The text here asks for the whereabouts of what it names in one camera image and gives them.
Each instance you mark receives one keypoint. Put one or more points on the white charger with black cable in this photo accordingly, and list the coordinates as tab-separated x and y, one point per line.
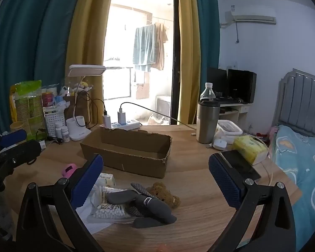
106	120

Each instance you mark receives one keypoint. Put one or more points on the black monitor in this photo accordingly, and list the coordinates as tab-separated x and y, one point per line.
233	86

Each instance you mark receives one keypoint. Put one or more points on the white pill bottle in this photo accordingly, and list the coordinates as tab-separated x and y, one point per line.
65	134
58	127

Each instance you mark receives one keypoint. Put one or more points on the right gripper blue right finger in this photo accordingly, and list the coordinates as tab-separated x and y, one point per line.
275	229

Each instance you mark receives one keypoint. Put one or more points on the brown cardboard box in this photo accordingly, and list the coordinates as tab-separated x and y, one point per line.
134	151

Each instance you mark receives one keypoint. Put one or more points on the steel travel tumbler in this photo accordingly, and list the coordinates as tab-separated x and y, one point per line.
206	122

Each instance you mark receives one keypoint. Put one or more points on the white perforated basket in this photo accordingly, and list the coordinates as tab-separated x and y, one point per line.
53	116

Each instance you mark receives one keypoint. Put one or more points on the white desk lamp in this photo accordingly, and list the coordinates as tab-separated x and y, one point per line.
78	124

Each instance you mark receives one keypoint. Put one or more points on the black smartphone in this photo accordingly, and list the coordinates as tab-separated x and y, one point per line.
238	162

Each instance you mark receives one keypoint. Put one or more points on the white lidded container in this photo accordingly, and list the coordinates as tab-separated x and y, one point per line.
227	130

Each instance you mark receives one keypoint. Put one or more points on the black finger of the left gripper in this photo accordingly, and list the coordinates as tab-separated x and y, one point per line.
26	152

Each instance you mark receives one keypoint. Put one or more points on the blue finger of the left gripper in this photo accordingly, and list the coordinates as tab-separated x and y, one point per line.
13	138

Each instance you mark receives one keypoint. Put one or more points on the white power strip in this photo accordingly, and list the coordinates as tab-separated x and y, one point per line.
129	125

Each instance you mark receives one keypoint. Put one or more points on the white computer mouse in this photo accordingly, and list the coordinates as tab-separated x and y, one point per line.
219	144

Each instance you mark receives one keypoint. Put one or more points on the blue patterned bedsheet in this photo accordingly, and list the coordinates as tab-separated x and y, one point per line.
294	154

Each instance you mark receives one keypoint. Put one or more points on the grey bed headboard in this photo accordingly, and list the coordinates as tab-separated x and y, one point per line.
295	105

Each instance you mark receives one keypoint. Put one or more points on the plush toys in bag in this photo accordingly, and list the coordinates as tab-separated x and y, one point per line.
78	88

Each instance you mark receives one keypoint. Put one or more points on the pink soft pouch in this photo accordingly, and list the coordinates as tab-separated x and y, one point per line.
69	170

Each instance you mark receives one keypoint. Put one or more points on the clear water bottle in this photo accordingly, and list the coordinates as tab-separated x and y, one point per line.
208	93

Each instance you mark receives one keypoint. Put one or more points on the green paper cup package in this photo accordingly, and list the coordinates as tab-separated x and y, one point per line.
25	102

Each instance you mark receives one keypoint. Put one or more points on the small tissue pack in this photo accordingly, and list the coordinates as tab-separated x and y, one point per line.
106	180

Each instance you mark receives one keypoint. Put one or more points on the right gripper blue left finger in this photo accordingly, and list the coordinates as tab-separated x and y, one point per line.
36	229

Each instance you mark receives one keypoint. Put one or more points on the white tv stand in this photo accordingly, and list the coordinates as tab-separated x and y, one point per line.
236	113

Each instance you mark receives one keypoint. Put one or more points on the brown teddy bear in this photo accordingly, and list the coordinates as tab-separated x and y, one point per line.
160	191

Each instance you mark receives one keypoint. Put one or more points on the yellow tissue pack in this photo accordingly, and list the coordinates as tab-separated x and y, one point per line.
251	148

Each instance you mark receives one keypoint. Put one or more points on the red can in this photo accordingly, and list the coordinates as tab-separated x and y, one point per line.
47	99

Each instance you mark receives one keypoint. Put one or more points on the white air conditioner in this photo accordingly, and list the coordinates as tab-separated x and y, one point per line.
251	14

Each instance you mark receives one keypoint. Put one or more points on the dark grey dotted socks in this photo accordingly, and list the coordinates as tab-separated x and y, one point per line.
149	210

